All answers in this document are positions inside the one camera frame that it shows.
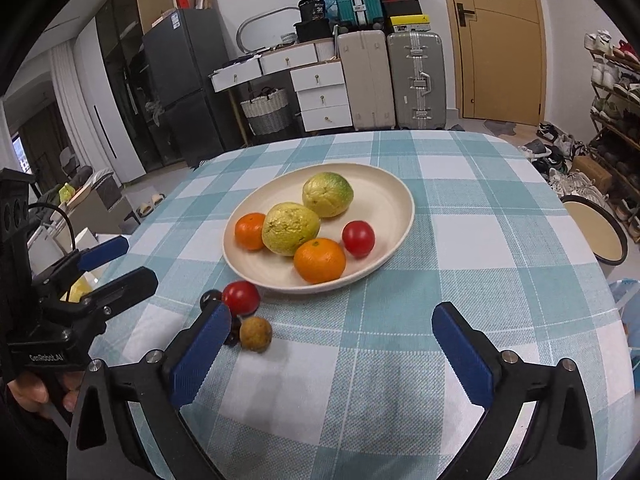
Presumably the white desk with drawers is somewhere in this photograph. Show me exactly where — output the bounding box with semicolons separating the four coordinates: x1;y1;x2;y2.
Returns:
209;40;353;133

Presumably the yellow block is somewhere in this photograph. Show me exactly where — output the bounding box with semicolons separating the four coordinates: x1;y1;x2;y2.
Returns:
60;272;101;303

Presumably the dark glass cabinet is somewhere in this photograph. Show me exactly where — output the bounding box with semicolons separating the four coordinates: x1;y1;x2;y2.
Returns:
95;0;173;171

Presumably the black cable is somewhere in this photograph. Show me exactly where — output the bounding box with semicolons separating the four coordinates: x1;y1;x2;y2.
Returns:
27;203;78;261

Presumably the wooden door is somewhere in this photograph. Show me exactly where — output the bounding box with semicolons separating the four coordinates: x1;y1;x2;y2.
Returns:
436;0;547;127

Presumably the round black rimmed stool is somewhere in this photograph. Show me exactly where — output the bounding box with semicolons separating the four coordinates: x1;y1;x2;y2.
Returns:
560;195;629;266

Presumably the red tomato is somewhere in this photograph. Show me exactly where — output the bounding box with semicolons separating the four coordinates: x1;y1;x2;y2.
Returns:
221;280;261;317
342;220;376;258

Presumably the beige suitcase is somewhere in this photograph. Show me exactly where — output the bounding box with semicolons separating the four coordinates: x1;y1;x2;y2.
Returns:
336;30;396;132

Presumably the black printed box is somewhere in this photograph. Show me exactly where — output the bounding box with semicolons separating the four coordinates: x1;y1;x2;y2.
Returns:
298;0;328;23

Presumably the brown cardboard shoe box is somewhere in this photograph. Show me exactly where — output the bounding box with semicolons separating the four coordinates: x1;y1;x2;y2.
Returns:
570;155;613;195

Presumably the wicker basket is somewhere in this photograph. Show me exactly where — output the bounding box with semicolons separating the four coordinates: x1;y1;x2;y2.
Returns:
240;87;292;136

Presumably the person's left hand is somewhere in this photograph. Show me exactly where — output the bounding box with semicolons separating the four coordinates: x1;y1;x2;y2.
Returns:
7;372;81;410

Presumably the pile of shoes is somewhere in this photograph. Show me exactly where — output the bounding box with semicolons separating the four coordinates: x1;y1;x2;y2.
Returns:
520;122;616;201

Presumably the shoe rack with shoes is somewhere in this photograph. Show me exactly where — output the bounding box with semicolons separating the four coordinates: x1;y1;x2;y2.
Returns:
585;30;640;241

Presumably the silver suitcase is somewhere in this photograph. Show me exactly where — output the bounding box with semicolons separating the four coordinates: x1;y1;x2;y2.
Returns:
386;31;447;132

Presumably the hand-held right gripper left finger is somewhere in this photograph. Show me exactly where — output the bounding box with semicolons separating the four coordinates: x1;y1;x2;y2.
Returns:
67;301;233;480

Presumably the cream round plate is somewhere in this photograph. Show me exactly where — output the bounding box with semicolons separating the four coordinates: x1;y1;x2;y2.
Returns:
222;162;415;294

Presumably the checked teal tablecloth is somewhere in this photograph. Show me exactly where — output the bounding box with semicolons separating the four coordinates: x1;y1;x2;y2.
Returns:
90;130;638;480

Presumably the small orange mandarin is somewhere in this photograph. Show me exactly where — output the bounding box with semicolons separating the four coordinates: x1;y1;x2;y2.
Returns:
234;212;267;252

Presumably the oval mirror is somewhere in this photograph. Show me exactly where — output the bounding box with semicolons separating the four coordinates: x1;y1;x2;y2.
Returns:
236;7;301;53

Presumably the black storage bin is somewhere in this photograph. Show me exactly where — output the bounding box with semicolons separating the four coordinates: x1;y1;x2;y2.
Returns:
293;19;333;43

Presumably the large orange mandarin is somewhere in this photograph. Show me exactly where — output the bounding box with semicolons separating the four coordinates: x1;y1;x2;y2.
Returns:
293;238;347;284

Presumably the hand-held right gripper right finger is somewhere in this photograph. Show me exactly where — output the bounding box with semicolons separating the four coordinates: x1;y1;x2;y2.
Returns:
431;302;601;480

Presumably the yellow black shoe box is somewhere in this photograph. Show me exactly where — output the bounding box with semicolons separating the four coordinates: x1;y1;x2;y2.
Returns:
389;14;430;33

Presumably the pair of beige slippers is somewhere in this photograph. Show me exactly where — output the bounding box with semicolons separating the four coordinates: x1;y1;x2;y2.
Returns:
137;192;166;217

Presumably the dark grey fridge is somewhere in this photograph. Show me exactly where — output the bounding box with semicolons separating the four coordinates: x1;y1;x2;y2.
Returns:
141;8;238;166

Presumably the green yellow citrus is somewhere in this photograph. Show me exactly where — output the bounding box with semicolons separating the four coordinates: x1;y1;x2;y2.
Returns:
302;172;355;218

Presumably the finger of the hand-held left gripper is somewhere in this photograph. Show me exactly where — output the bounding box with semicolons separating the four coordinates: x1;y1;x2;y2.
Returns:
32;236;130;286
65;266;159;318

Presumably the brown longan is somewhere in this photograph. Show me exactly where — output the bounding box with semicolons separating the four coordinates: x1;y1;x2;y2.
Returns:
239;316;273;352

